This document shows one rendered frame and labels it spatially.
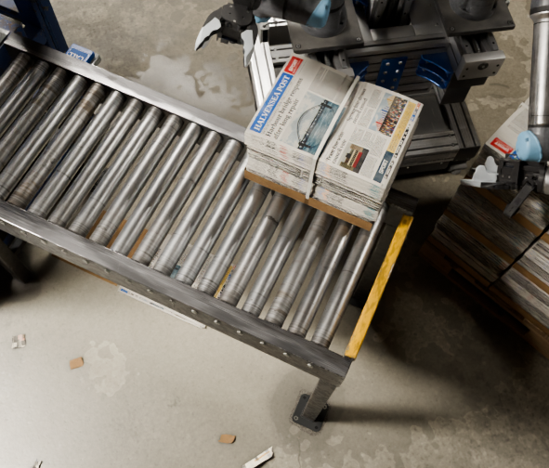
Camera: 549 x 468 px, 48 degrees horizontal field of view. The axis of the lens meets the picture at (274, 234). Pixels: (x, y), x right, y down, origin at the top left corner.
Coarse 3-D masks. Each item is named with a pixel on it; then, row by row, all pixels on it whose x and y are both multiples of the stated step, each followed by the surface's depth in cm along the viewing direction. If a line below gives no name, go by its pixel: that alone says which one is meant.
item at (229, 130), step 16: (16, 48) 190; (32, 48) 190; (48, 48) 190; (64, 64) 188; (80, 64) 188; (96, 80) 186; (112, 80) 186; (128, 80) 186; (128, 96) 184; (144, 96) 184; (160, 96) 184; (144, 112) 189; (176, 112) 182; (192, 112) 182; (208, 112) 182; (208, 128) 180; (224, 128) 180; (240, 128) 180; (224, 144) 184; (240, 160) 188; (400, 192) 173; (400, 208) 172
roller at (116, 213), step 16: (176, 128) 181; (160, 144) 177; (144, 160) 175; (160, 160) 178; (144, 176) 174; (128, 192) 171; (112, 208) 168; (128, 208) 171; (112, 224) 167; (96, 240) 164
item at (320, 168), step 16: (352, 80) 162; (336, 96) 159; (352, 96) 159; (352, 112) 156; (320, 128) 154; (336, 128) 154; (304, 160) 152; (320, 160) 150; (304, 176) 159; (320, 176) 155; (304, 192) 166
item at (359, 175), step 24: (384, 96) 159; (360, 120) 155; (384, 120) 155; (408, 120) 156; (336, 144) 152; (360, 144) 152; (384, 144) 152; (408, 144) 160; (336, 168) 149; (360, 168) 149; (384, 168) 149; (336, 192) 158; (360, 192) 153; (384, 192) 149; (360, 216) 163
